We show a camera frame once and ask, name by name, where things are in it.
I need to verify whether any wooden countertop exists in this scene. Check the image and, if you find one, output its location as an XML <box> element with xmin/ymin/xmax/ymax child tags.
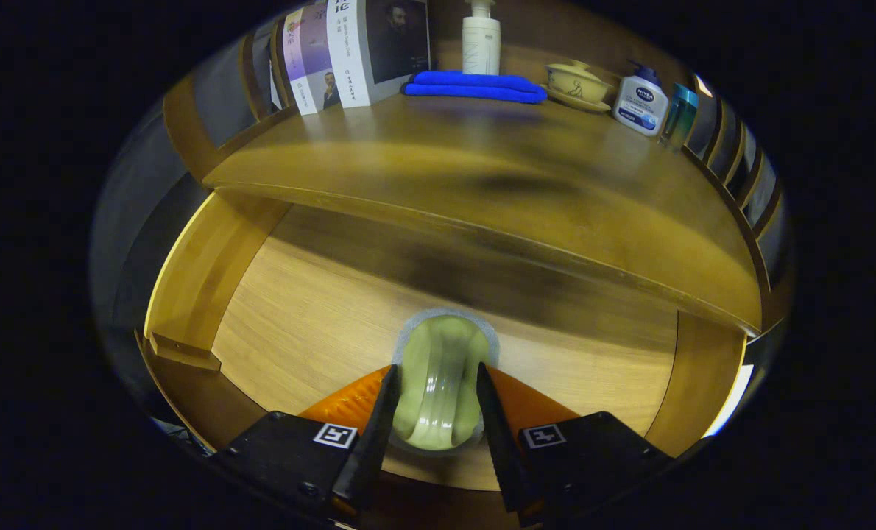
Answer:
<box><xmin>201</xmin><ymin>92</ymin><xmax>764</xmax><ymax>336</ymax></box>

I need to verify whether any white pump bottle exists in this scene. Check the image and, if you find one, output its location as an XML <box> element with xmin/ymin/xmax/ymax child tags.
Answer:
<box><xmin>462</xmin><ymin>0</ymin><xmax>501</xmax><ymax>76</ymax></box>

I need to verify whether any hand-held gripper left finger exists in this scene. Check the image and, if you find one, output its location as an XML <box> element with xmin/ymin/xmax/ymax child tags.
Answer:
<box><xmin>210</xmin><ymin>363</ymin><xmax>402</xmax><ymax>523</ymax></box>

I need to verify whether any wooden drawer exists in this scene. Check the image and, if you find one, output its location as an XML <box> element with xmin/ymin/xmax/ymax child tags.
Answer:
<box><xmin>144</xmin><ymin>188</ymin><xmax>749</xmax><ymax>494</ymax></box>

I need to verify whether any beige lidded tea cup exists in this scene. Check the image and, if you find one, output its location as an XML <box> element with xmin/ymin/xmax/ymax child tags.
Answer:
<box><xmin>540</xmin><ymin>60</ymin><xmax>615</xmax><ymax>113</ymax></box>

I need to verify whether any purple book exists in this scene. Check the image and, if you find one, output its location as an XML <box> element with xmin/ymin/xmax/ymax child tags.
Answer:
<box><xmin>282</xmin><ymin>4</ymin><xmax>341</xmax><ymax>116</ymax></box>

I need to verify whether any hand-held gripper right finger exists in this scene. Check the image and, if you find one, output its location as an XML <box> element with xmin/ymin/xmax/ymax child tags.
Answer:
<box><xmin>476</xmin><ymin>362</ymin><xmax>674</xmax><ymax>527</ymax></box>

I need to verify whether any green ceramic ornament grey base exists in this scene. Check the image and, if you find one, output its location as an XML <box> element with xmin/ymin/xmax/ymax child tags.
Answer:
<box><xmin>390</xmin><ymin>308</ymin><xmax>501</xmax><ymax>453</ymax></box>

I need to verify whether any white bottle with blue cap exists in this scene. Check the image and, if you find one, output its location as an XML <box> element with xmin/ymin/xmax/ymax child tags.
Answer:
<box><xmin>612</xmin><ymin>60</ymin><xmax>670</xmax><ymax>138</ymax></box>

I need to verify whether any wooden cabinet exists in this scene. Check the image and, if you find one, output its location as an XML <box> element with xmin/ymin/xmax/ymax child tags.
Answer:
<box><xmin>162</xmin><ymin>0</ymin><xmax>796</xmax><ymax>347</ymax></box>

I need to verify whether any thick white book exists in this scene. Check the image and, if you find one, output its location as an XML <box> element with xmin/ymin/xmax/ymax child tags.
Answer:
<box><xmin>326</xmin><ymin>0</ymin><xmax>431</xmax><ymax>109</ymax></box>

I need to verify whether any slim teal bottle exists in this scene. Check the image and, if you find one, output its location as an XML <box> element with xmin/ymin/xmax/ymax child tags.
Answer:
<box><xmin>659</xmin><ymin>82</ymin><xmax>699</xmax><ymax>152</ymax></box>

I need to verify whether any blue folded cloth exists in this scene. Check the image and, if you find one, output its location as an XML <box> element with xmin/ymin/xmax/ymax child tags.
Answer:
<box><xmin>401</xmin><ymin>70</ymin><xmax>549</xmax><ymax>105</ymax></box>

